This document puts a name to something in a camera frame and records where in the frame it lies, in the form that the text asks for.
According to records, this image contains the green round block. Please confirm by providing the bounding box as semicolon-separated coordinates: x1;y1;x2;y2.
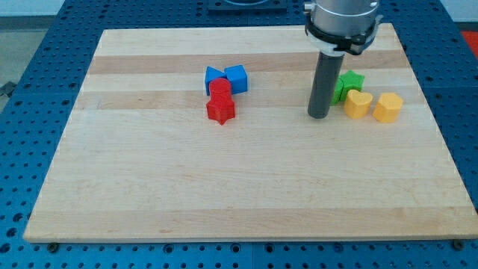
331;78;344;105

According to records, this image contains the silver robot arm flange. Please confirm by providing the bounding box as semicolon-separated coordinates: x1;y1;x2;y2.
303;0;382;57

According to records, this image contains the red star block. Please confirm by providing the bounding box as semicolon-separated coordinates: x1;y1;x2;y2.
206;94;235;125

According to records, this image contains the red cylinder block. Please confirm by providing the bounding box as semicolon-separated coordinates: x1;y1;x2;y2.
208;78;232;99

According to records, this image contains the blue cube block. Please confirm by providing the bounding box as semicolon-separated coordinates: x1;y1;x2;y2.
224;65;248;94

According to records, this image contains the wooden board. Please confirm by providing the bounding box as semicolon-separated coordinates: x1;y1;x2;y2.
24;23;477;243

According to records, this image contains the blue triangle block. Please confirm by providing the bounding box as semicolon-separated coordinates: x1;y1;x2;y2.
204;66;226;96

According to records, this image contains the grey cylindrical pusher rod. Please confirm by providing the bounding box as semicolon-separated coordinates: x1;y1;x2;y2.
307;52;344;119

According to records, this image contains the yellow heart block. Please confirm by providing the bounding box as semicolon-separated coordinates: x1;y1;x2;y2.
344;90;373;119

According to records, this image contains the green star block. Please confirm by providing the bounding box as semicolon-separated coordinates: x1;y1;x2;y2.
339;70;365;102

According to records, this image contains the yellow hexagon block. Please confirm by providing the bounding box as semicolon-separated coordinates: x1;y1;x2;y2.
372;93;403;123

